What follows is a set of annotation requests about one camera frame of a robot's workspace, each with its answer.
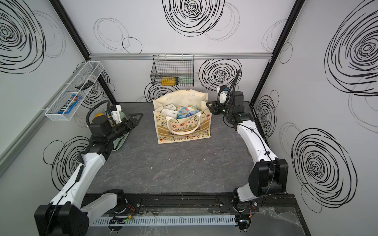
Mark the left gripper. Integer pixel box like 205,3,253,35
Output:
107,113,143,143

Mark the floral tissue pack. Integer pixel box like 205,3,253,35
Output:
163,104,177,111
176,105,200,119

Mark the floral canvas tote bag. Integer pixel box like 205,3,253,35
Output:
153,90,212,144

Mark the green white tissue pack under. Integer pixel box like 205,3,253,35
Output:
160,108,178,119

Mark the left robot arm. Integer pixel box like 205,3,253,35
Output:
34,113,143,236

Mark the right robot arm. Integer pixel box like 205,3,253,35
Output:
207,86,288,202

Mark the mint green toaster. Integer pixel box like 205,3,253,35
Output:
113,112,129,151

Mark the left yellow toast slice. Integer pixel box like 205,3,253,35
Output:
94,113,105,119

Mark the green item in basket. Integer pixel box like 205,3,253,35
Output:
177,76,194,87

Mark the black remote on shelf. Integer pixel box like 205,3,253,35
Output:
75,81,94,91

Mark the blue candy packet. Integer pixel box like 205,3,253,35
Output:
58,94,81,114

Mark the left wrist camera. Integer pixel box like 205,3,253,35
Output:
110,105,122,124

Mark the black wire wall basket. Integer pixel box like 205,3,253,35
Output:
150,54,195,87

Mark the white wire wall shelf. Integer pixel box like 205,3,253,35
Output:
45,61,104,122

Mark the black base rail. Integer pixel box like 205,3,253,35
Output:
82,192,299,214

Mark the grey slotted cable duct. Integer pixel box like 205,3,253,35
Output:
91,215,237,227

